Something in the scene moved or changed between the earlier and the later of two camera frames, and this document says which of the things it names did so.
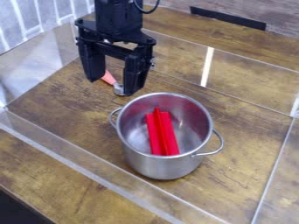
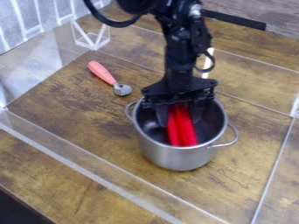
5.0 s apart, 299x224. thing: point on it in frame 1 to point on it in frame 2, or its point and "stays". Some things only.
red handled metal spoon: [109, 80] stays
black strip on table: [258, 25] stays
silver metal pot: [198, 138] to [216, 133]
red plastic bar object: [164, 135] to [182, 129]
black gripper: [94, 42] to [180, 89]
